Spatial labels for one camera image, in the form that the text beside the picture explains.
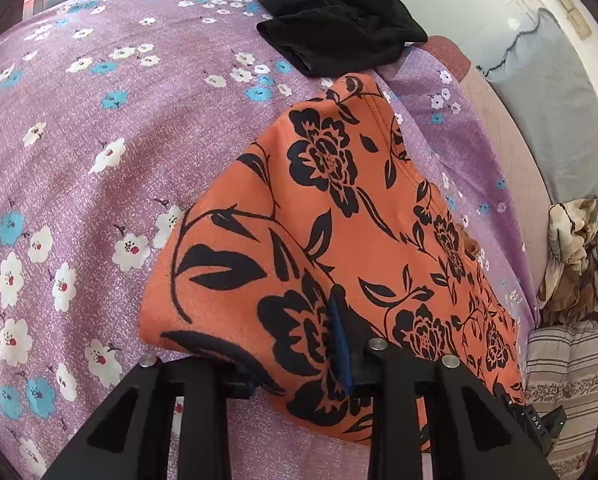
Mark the grey pillow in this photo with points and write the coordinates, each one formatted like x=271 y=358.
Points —
x=545 y=88

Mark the beige floral crumpled cloth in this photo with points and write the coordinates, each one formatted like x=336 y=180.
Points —
x=569 y=290

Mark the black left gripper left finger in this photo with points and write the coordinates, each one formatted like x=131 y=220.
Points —
x=129 y=435

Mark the purple floral bed sheet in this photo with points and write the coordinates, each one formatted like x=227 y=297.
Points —
x=116 y=116

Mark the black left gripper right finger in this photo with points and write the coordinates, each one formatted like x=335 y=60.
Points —
x=416 y=402

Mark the black crumpled garment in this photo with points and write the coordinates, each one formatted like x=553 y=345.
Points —
x=329 y=38

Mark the striped grey folded blanket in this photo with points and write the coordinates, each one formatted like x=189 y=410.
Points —
x=562 y=370

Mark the orange black floral garment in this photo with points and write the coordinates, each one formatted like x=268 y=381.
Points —
x=326 y=210

